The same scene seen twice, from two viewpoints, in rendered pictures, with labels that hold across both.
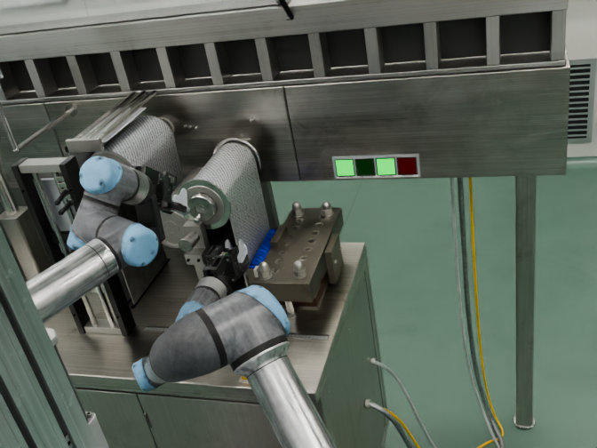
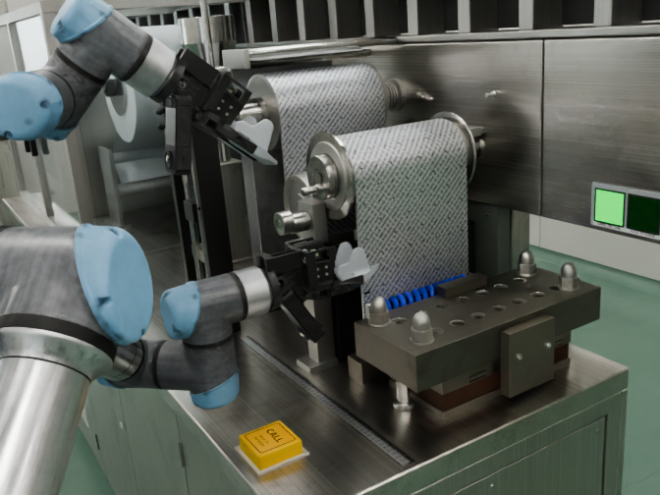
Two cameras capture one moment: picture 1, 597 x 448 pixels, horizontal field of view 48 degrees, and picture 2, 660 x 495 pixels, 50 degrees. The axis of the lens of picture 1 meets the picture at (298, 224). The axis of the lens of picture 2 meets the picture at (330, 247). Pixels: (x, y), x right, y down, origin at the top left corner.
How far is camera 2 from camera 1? 0.99 m
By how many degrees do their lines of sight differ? 38
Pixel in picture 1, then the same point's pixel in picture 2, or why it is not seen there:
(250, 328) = (26, 280)
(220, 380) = (220, 434)
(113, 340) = not seen: hidden behind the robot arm
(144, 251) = (12, 112)
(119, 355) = not seen: hidden behind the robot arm
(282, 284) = (385, 342)
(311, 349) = (364, 465)
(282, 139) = (527, 136)
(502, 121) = not seen: outside the picture
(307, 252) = (473, 318)
